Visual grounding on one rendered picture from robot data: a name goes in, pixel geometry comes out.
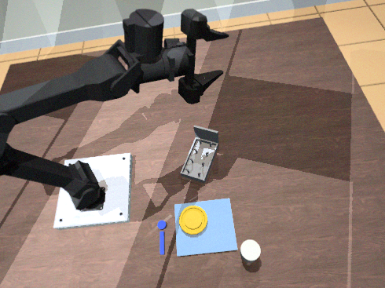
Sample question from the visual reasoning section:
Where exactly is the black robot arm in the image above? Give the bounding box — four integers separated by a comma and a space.
0, 9, 164, 212

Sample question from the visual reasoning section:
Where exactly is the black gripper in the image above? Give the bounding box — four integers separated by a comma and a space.
160, 9, 229, 104

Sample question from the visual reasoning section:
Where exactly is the yellow plate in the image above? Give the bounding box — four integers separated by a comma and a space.
179, 206, 207, 235

